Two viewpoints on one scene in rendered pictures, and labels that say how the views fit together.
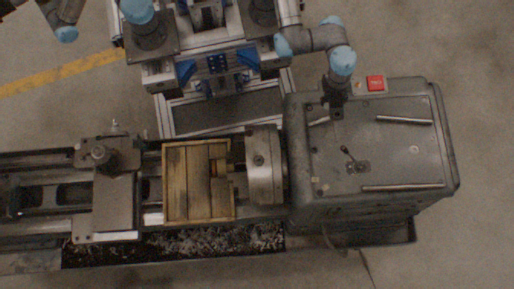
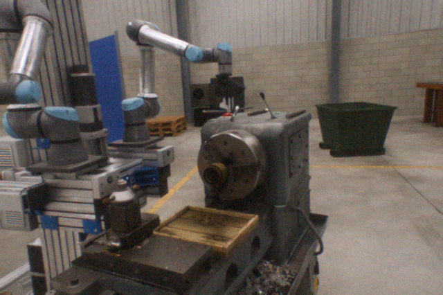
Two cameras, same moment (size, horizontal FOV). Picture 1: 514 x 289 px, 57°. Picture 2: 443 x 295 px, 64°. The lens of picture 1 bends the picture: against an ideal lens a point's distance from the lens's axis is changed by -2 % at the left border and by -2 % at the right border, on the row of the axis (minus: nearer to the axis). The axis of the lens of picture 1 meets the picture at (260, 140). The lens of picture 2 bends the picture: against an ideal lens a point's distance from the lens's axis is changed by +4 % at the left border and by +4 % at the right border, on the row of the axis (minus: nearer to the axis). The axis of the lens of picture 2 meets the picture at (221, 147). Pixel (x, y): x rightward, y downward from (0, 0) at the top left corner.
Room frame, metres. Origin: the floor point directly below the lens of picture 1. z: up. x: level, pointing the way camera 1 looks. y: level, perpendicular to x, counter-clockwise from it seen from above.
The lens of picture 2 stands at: (-0.22, 1.37, 1.48)
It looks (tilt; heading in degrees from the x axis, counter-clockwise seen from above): 11 degrees down; 299
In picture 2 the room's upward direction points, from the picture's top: 3 degrees counter-clockwise
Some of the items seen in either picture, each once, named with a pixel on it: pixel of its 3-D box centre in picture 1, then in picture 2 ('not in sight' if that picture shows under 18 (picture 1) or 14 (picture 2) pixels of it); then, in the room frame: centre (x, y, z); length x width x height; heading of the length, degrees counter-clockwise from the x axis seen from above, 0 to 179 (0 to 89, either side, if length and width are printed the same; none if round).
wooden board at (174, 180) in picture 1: (198, 181); (203, 227); (0.50, 0.28, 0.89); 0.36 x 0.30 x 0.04; 1
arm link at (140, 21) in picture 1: (138, 11); (61, 122); (1.07, 0.43, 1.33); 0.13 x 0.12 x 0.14; 30
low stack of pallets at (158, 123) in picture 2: not in sight; (167, 125); (5.89, -6.36, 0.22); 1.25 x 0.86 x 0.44; 110
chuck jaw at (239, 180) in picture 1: (242, 187); (241, 168); (0.41, 0.08, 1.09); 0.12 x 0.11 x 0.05; 1
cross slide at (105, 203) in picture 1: (113, 180); (142, 253); (0.51, 0.62, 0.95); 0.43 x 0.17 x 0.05; 1
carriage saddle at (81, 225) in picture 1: (106, 187); (136, 277); (0.50, 0.67, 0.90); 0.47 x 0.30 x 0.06; 1
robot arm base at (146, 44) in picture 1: (147, 28); (67, 149); (1.06, 0.43, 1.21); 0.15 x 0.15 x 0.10
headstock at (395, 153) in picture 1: (361, 153); (259, 150); (0.53, -0.39, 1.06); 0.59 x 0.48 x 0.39; 91
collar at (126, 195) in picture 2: (99, 153); (122, 194); (0.57, 0.62, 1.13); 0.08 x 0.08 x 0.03
